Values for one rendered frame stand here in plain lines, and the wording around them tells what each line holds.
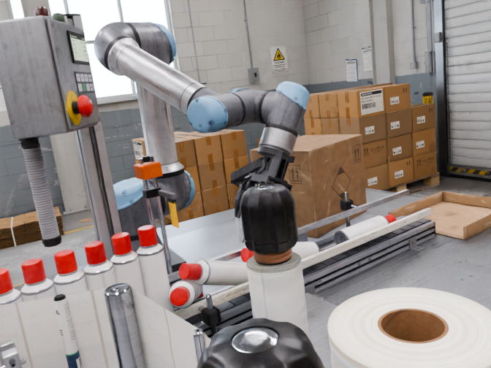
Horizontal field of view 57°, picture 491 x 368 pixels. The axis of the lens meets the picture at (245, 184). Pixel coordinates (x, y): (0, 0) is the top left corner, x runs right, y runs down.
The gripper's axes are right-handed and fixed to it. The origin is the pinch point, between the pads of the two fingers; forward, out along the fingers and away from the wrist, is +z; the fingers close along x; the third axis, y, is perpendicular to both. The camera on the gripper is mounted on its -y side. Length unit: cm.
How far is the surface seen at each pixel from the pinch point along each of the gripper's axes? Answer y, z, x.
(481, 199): 2, -35, 89
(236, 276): 3.5, 8.3, -0.8
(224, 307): 3.7, 15.0, -1.4
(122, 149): -523, -47, 150
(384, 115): -212, -144, 275
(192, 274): 4.5, 9.8, -11.9
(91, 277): 2.6, 14.2, -30.5
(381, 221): 2.4, -14.7, 41.6
